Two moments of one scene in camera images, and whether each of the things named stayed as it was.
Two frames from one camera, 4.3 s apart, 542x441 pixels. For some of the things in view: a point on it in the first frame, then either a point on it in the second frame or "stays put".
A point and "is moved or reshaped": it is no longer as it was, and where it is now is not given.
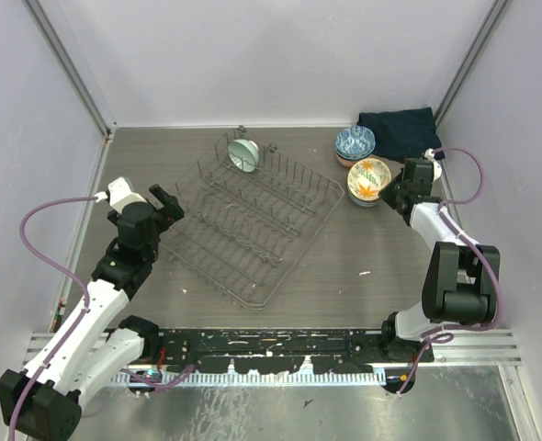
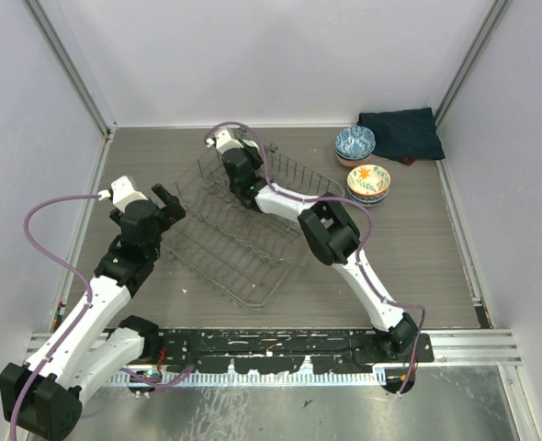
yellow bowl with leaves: [366, 177] is moved or reshaped
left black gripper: [172, 212] stays put
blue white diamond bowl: [355, 141] stays put
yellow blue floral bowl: [363, 203] stays put
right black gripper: [386, 192] to [251, 152]
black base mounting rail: [284, 350] stays put
